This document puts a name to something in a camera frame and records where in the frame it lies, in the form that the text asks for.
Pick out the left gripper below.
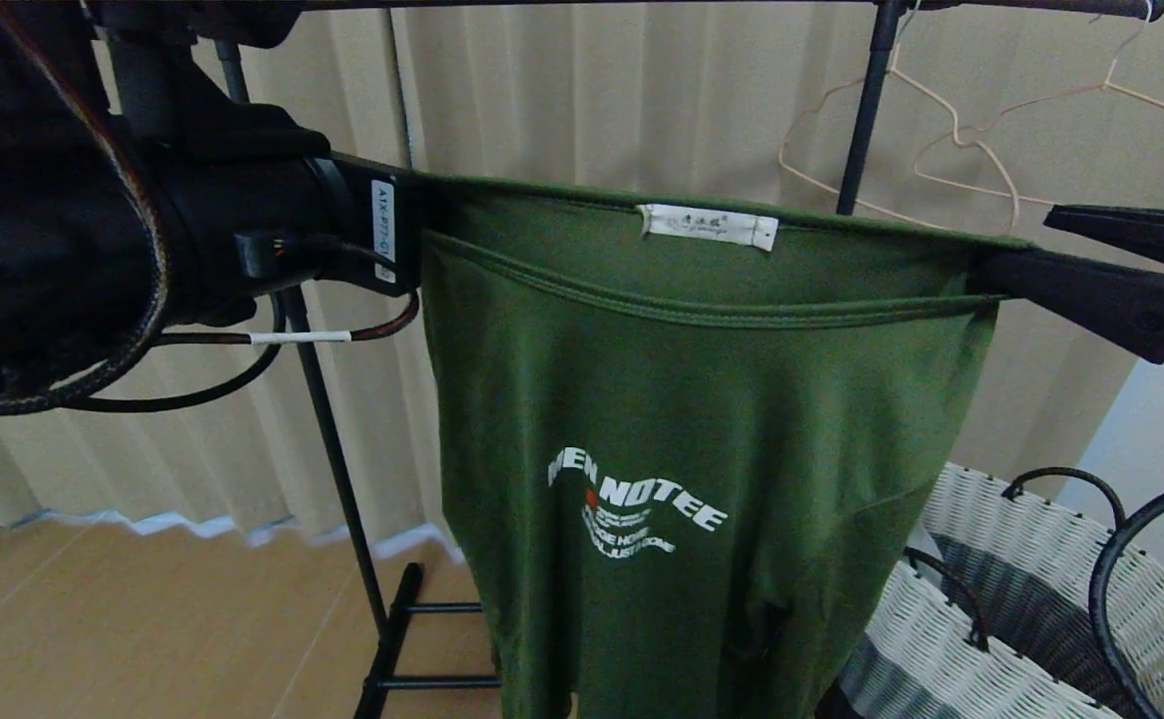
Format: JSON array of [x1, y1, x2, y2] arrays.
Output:
[[0, 115, 423, 397]]

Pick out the pink clothes hanger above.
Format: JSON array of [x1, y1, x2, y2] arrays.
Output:
[[911, 5, 1164, 206], [778, 15, 1024, 238]]

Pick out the green long-sleeved shirt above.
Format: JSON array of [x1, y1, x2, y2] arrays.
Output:
[[412, 173, 1034, 719]]

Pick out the white laundry basket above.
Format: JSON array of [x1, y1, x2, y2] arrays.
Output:
[[835, 461, 1164, 719]]

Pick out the black clothes rack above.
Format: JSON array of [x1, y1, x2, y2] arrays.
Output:
[[213, 0, 1164, 719]]

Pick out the beige curtain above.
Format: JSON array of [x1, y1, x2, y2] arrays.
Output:
[[0, 0, 1164, 550]]

